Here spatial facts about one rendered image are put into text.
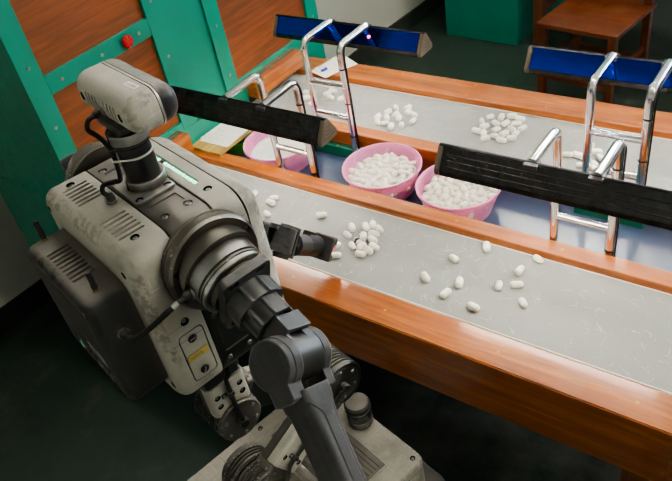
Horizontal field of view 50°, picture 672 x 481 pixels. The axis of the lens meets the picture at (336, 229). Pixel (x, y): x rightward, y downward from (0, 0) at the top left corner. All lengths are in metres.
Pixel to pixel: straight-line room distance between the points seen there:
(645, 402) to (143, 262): 1.09
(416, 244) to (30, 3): 1.29
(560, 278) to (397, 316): 0.44
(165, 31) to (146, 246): 1.55
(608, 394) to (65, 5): 1.81
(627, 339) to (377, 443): 0.68
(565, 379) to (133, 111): 1.10
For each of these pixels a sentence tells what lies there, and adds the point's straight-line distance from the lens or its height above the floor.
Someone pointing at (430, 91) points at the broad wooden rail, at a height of 0.76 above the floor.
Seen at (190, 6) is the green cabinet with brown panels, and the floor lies 1.22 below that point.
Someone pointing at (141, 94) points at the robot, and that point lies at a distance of 1.09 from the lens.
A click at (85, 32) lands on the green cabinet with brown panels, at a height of 1.32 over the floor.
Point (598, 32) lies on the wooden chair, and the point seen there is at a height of 0.46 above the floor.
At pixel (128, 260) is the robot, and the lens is 1.10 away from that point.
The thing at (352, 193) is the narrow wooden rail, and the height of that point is 0.77.
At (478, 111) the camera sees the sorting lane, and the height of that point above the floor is 0.74.
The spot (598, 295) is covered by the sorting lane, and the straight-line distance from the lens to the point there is 1.92.
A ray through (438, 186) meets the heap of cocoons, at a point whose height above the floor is 0.74.
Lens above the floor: 2.08
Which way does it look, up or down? 38 degrees down
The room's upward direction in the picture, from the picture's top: 12 degrees counter-clockwise
